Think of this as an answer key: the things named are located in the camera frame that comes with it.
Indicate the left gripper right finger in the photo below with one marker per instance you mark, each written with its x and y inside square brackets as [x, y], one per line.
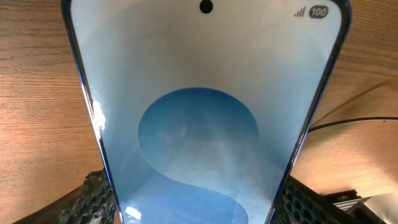
[298, 204]

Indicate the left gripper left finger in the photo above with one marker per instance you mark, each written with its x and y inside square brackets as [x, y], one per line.
[92, 202]

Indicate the blue Galaxy smartphone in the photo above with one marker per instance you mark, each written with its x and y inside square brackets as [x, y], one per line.
[199, 107]

